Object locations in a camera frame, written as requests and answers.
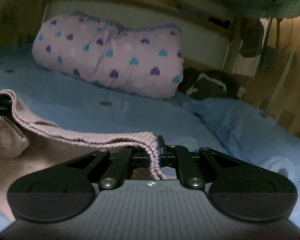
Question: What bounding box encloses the pink knitted sweater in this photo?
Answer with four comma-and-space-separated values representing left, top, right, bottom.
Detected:
0, 89, 166, 222

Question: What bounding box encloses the blue dandelion bed sheet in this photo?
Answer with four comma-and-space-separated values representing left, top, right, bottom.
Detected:
0, 46, 300, 228

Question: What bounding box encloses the blue dandelion pillow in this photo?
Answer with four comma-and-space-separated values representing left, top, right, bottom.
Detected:
183, 98, 300, 183

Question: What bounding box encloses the black and white garment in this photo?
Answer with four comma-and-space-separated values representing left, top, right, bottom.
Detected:
177, 67, 246, 100

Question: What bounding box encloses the pink heart-print pillow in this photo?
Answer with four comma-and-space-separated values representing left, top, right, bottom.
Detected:
32, 11, 183, 99

